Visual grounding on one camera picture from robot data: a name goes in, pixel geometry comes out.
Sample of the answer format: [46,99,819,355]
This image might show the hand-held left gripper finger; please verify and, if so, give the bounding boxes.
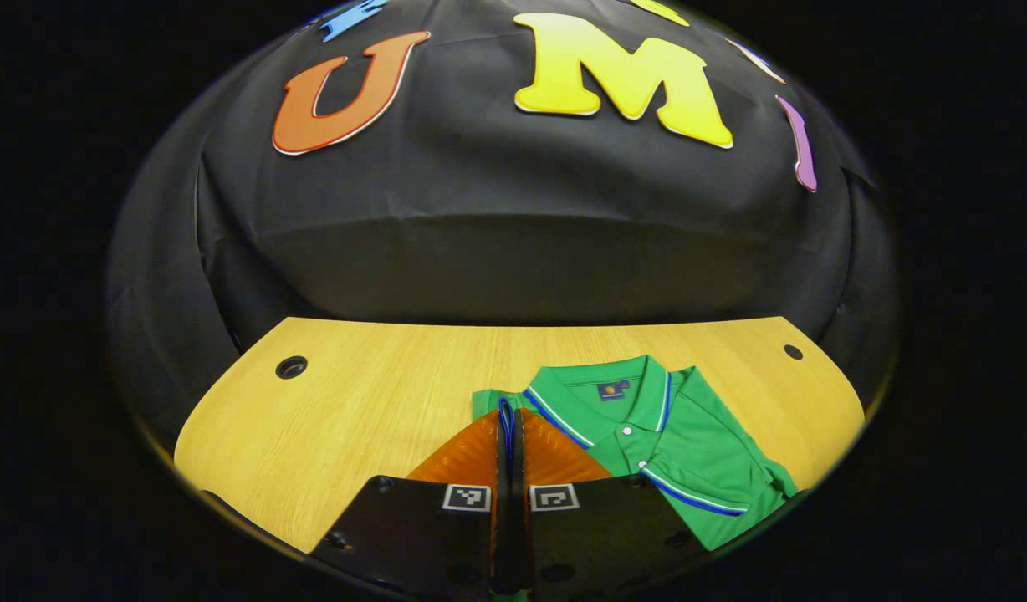
[311,408,513,599]
[513,408,707,599]

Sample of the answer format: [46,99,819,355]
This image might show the green T-shirt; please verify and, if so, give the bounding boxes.
[472,355,800,553]

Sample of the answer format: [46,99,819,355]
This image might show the black backdrop cloth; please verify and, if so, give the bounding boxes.
[104,0,899,452]

